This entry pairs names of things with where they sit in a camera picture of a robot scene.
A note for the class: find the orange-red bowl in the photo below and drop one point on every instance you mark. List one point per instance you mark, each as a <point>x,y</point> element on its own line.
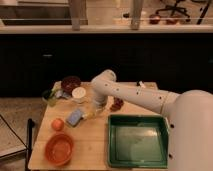
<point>58,149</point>

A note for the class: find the green plastic tray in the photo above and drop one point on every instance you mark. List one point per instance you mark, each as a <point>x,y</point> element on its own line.
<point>137,141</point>

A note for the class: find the blue sponge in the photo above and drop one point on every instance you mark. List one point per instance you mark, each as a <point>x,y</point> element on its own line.
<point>75,117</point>

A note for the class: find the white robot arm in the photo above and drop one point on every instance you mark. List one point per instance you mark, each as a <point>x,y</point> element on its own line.
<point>190,116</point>

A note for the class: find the orange fruit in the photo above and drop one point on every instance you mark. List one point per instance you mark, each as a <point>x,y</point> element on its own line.
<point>57,124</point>

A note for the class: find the black stand left of table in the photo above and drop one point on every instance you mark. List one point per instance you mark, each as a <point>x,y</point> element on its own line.
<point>30,125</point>

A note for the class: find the white cup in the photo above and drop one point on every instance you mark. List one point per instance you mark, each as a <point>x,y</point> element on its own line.
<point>79,94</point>

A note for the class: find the black office chair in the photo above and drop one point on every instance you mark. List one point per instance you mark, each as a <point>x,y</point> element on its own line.
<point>174,8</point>

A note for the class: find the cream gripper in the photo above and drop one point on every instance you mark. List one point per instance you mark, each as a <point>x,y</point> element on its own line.
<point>97,108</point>

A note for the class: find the dark red grape bunch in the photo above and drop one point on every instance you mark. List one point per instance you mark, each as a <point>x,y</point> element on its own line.
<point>118,103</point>

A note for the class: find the yellow banana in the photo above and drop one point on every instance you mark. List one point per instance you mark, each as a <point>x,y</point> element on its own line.
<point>90,114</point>

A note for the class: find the dark red bowl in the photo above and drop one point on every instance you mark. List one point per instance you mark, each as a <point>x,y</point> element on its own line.
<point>69,83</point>

